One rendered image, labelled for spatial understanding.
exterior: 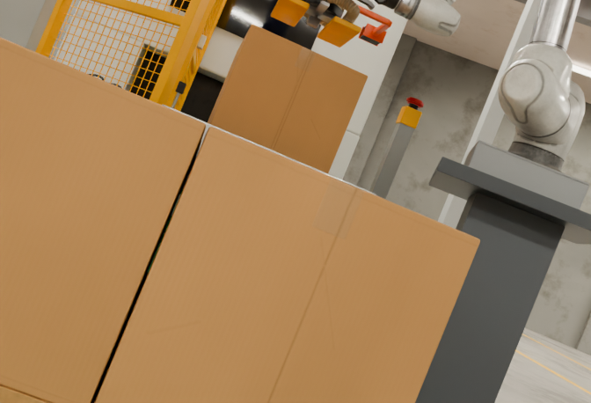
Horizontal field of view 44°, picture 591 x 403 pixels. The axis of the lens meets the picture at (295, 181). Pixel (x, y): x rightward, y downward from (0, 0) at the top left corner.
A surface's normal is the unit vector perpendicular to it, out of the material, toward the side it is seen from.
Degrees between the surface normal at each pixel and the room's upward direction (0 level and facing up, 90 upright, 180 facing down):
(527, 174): 90
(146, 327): 90
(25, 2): 90
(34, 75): 90
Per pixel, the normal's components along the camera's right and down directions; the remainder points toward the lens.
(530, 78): -0.60, -0.11
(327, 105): 0.15, 0.04
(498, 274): -0.14, -0.08
